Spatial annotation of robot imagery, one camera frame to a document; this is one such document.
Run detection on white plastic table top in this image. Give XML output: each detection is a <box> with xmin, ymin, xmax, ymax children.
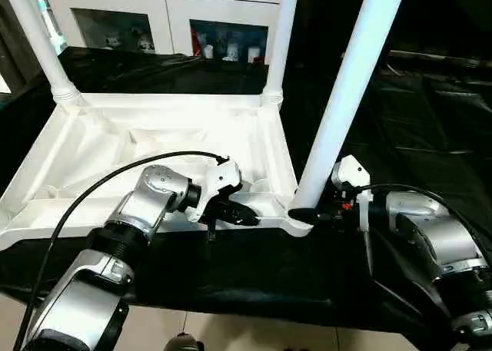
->
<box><xmin>0</xmin><ymin>92</ymin><xmax>315</xmax><ymax>253</ymax></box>

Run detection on white plastic table leg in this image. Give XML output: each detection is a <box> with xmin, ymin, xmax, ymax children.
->
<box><xmin>5</xmin><ymin>0</ymin><xmax>85</xmax><ymax>111</ymax></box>
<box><xmin>293</xmin><ymin>0</ymin><xmax>411</xmax><ymax>210</ymax></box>
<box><xmin>260</xmin><ymin>0</ymin><xmax>301</xmax><ymax>107</ymax></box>

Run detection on black work surface mat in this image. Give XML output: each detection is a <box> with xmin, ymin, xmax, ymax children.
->
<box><xmin>0</xmin><ymin>45</ymin><xmax>492</xmax><ymax>346</ymax></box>

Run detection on brown round robot part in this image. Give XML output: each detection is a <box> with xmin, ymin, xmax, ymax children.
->
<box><xmin>164</xmin><ymin>331</ymin><xmax>205</xmax><ymax>351</ymax></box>

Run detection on long dark metal rod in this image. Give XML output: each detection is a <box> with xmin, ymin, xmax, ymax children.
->
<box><xmin>387</xmin><ymin>49</ymin><xmax>492</xmax><ymax>68</ymax></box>

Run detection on white glass-door cabinet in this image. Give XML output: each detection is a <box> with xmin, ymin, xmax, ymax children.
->
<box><xmin>41</xmin><ymin>0</ymin><xmax>286</xmax><ymax>67</ymax></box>

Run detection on black backdrop cloth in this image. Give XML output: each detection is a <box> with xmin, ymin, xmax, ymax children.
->
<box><xmin>291</xmin><ymin>0</ymin><xmax>492</xmax><ymax>58</ymax></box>

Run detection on white teal patterned curtain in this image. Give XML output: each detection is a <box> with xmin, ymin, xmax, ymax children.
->
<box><xmin>35</xmin><ymin>0</ymin><xmax>69</xmax><ymax>55</ymax></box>

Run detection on grey curtain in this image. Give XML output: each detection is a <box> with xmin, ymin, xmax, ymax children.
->
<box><xmin>0</xmin><ymin>0</ymin><xmax>44</xmax><ymax>95</ymax></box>

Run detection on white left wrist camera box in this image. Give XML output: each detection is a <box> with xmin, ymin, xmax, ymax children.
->
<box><xmin>185</xmin><ymin>155</ymin><xmax>244</xmax><ymax>224</ymax></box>

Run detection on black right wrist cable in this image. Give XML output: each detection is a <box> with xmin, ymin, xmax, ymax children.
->
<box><xmin>354</xmin><ymin>183</ymin><xmax>492</xmax><ymax>254</ymax></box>

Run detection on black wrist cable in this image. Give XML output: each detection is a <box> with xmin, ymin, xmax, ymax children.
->
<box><xmin>354</xmin><ymin>183</ymin><xmax>492</xmax><ymax>254</ymax></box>
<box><xmin>11</xmin><ymin>151</ymin><xmax>232</xmax><ymax>351</ymax></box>

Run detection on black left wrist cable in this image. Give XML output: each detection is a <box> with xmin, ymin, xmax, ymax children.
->
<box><xmin>11</xmin><ymin>151</ymin><xmax>232</xmax><ymax>351</ymax></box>

